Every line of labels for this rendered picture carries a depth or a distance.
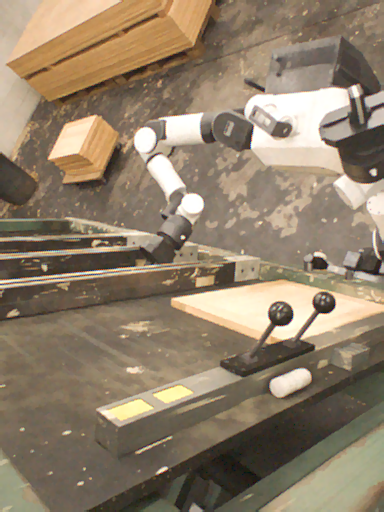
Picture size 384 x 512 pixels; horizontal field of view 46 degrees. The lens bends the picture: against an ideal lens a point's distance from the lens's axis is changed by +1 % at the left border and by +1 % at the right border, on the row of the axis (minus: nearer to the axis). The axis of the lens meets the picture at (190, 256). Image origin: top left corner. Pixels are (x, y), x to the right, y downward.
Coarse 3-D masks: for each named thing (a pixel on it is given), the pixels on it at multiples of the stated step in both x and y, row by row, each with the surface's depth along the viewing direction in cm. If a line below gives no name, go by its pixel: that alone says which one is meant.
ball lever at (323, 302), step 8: (320, 296) 73; (328, 296) 73; (312, 304) 74; (320, 304) 73; (328, 304) 73; (312, 312) 76; (320, 312) 74; (328, 312) 73; (312, 320) 76; (304, 328) 77; (296, 336) 78; (288, 344) 79; (296, 344) 79
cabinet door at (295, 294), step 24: (240, 288) 132; (264, 288) 134; (288, 288) 138; (312, 288) 139; (192, 312) 110; (216, 312) 107; (240, 312) 109; (264, 312) 111; (336, 312) 115; (360, 312) 116; (288, 336) 94
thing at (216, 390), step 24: (312, 336) 88; (336, 336) 89; (360, 336) 93; (288, 360) 75; (312, 360) 81; (168, 384) 64; (192, 384) 64; (216, 384) 65; (240, 384) 67; (264, 384) 71; (168, 408) 57; (192, 408) 61; (216, 408) 64; (96, 432) 56; (120, 432) 53; (144, 432) 55; (168, 432) 58; (120, 456) 53
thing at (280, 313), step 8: (272, 304) 66; (280, 304) 65; (288, 304) 66; (272, 312) 65; (280, 312) 65; (288, 312) 65; (272, 320) 65; (280, 320) 65; (288, 320) 65; (272, 328) 67; (264, 336) 68; (256, 344) 70; (248, 352) 72; (256, 352) 70; (240, 360) 71; (248, 360) 70; (256, 360) 71
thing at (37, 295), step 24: (168, 264) 133; (192, 264) 136; (216, 264) 140; (240, 264) 148; (0, 288) 95; (24, 288) 99; (48, 288) 103; (72, 288) 107; (96, 288) 111; (120, 288) 116; (144, 288) 122; (168, 288) 128; (192, 288) 134; (0, 312) 96; (24, 312) 100
